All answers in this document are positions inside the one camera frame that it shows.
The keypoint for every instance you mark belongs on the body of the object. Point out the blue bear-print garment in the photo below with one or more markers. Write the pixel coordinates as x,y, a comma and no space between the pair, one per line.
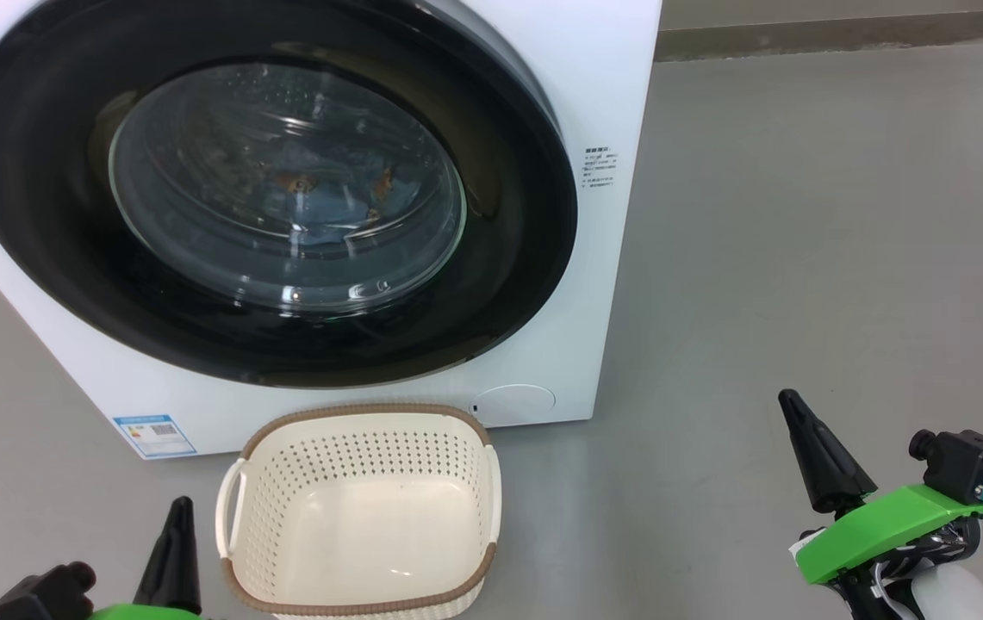
319,215

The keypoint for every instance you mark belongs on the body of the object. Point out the black round glass washer door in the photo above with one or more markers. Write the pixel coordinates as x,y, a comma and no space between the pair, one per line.
43,215

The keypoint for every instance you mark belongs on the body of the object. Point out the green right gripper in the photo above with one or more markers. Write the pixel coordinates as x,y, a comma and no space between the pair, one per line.
887,530

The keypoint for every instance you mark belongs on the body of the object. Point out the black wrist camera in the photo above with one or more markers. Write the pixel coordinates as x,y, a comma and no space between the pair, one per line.
34,598
965,465

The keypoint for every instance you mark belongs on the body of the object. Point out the round white filter cover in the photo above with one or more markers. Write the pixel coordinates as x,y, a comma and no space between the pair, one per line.
513,405

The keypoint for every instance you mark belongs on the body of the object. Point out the small printed text label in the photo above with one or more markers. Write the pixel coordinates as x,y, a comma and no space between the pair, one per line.
601,168

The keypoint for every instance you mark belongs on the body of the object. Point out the white front-load washing machine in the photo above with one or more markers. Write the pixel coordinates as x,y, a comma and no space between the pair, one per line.
612,258

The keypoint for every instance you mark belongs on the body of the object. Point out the cream perforated laundry basket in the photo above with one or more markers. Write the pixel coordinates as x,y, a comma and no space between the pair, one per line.
353,534

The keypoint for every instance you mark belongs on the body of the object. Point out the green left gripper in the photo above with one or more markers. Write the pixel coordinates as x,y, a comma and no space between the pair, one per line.
146,614

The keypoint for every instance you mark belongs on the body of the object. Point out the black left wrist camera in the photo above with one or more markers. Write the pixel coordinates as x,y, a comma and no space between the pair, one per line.
34,598

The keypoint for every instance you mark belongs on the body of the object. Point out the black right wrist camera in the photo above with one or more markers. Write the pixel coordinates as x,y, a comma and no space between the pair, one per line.
965,465

